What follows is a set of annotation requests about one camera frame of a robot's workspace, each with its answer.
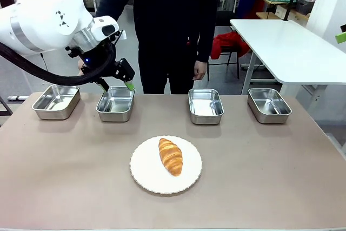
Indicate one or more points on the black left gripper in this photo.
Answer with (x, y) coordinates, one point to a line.
(97, 58)

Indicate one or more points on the person's right forearm black sleeve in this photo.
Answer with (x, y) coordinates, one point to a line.
(109, 1)

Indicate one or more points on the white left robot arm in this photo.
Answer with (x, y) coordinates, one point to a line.
(40, 12)

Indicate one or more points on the person's left forearm black sleeve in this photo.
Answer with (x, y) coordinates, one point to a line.
(208, 39)

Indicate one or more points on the person's right hand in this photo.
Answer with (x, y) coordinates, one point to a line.
(80, 67)

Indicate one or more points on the person's left hand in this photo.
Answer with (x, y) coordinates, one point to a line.
(200, 71)

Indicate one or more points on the rectangular stainless steel tray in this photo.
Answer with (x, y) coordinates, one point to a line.
(269, 109)
(206, 109)
(115, 108)
(56, 105)

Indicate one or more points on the grey storage basket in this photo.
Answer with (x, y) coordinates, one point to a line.
(305, 3)

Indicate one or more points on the large white side table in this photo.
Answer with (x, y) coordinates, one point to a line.
(292, 49)

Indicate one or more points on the wooden shelf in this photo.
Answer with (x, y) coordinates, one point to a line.
(270, 16)

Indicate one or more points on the person in black clothing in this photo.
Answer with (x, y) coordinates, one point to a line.
(173, 25)

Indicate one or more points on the red zipper pull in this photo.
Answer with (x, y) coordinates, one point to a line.
(188, 42)

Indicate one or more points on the golden brown croissant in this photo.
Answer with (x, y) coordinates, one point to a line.
(170, 156)

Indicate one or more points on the white scalloped plate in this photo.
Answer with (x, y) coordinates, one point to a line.
(151, 168)

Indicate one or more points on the grey table foot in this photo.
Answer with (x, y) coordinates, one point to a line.
(17, 98)

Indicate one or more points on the red cloth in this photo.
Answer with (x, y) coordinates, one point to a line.
(229, 43)

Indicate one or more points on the black chair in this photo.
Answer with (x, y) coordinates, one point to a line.
(227, 20)

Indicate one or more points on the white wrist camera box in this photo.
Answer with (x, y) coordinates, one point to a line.
(104, 26)

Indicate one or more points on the grey metal frame rail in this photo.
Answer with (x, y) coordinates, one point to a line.
(336, 144)

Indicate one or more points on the black table frame strut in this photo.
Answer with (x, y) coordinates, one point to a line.
(5, 106)

